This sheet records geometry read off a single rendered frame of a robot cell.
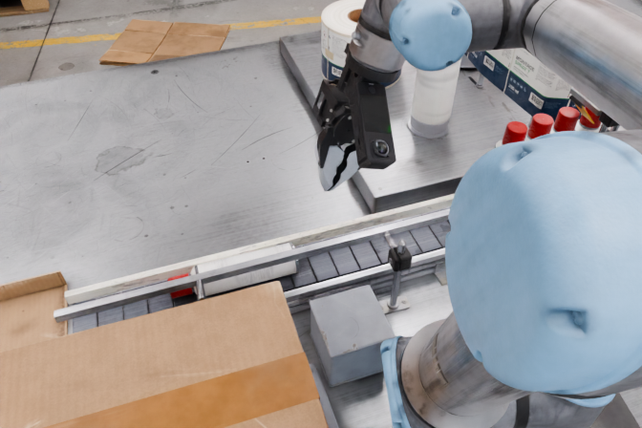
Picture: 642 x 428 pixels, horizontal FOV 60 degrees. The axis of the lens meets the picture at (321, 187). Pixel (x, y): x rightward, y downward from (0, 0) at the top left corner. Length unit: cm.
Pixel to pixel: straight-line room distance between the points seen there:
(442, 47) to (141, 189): 78
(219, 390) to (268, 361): 5
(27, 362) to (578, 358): 52
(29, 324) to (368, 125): 65
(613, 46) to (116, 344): 52
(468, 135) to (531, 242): 101
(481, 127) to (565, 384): 104
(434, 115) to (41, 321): 82
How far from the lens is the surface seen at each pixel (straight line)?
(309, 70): 142
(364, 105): 72
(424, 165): 114
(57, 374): 62
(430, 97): 116
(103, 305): 85
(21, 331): 104
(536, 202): 24
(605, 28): 52
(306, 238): 94
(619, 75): 47
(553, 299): 24
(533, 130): 97
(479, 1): 61
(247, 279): 89
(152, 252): 107
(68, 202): 123
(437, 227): 102
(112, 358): 61
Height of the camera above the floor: 162
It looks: 43 degrees down
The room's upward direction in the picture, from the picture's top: straight up
